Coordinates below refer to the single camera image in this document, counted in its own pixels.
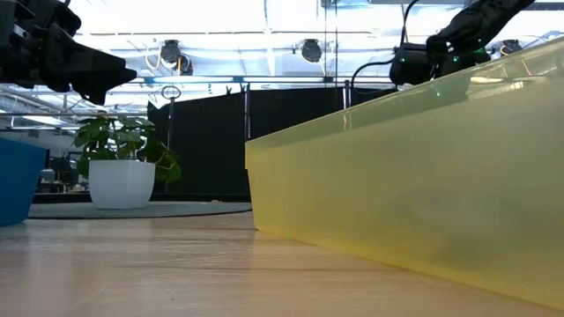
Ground black ceiling spotlight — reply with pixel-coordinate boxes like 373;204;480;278
159;39;194;76
301;38;323;64
500;39;525;56

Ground blue plastic bin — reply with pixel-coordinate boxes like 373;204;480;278
0;136;48;228

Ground thin black ring stand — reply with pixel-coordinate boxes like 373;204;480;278
160;85;182;195

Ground black partition screen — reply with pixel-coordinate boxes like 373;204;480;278
147;85;397;197

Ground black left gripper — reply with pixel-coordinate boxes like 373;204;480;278
0;0;138;107

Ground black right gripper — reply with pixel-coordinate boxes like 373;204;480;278
390;42;442;87

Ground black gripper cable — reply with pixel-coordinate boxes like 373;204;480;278
351;0;419;96

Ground yellow plastic bin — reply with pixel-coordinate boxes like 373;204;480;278
244;37;564;312

